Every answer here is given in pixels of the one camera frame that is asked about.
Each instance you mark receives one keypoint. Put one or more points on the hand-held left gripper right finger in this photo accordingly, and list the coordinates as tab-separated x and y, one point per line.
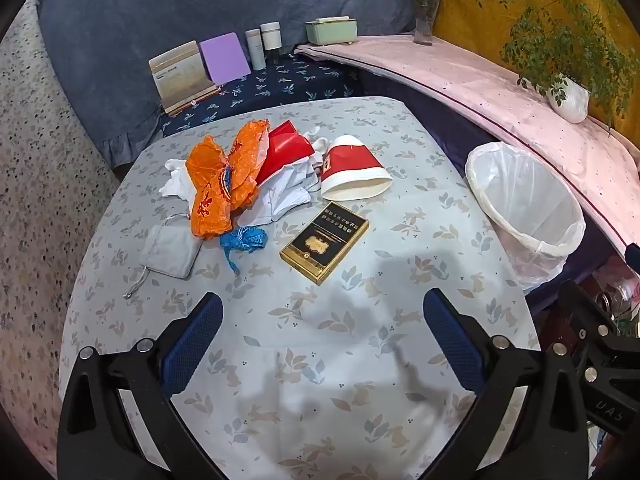
452	345

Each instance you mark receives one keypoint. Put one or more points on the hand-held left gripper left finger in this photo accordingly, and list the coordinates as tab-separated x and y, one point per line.
192	345

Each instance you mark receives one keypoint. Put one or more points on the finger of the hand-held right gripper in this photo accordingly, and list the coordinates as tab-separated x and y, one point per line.
595	345

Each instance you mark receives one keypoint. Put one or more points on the blue plastic scrap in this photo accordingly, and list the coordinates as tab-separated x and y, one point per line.
242	240

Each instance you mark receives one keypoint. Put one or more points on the white lined trash bin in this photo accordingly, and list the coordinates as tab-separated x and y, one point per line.
525	210

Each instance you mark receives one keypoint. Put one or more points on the black and gold cigarette box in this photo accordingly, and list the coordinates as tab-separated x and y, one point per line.
322	242

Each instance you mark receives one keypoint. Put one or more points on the orange plastic bag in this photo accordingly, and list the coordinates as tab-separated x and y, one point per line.
215	180

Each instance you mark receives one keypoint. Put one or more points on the red and white paper cup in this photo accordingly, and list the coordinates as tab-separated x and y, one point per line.
352	167

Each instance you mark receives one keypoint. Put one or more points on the white sock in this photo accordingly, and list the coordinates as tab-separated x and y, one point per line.
315	172
314	136

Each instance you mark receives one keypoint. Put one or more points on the red glossy pouch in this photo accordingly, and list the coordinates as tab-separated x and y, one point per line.
285	152

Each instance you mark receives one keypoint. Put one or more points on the leaf-printed tablecloth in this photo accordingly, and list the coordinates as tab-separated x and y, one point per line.
350	350

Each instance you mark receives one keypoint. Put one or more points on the crumpled white tissue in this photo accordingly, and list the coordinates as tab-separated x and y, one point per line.
175	182

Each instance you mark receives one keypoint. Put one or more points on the green plant in white pot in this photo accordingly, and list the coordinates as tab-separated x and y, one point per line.
570	95

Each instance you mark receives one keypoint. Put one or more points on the pink cloth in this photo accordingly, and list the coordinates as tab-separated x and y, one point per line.
475	90

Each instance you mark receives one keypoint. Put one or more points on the beige cardboard box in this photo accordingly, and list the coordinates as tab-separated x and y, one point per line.
182	77

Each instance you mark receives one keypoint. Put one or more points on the navy floral cloth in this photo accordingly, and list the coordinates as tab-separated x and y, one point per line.
280	85

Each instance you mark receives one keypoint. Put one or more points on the purple card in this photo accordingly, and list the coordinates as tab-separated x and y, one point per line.
225	57

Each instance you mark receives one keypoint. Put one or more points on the slim white bottle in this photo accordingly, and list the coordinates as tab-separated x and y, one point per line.
256	50

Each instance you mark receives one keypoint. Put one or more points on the white-capped jar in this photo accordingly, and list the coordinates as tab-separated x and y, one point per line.
270	37

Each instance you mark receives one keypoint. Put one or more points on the glass vase with red flowers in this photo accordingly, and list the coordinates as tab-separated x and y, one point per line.
425	20

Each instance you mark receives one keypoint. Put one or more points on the pale green tissue box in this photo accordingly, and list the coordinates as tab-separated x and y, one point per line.
332	32

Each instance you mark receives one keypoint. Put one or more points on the blue-grey blanket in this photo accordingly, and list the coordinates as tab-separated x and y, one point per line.
150	5

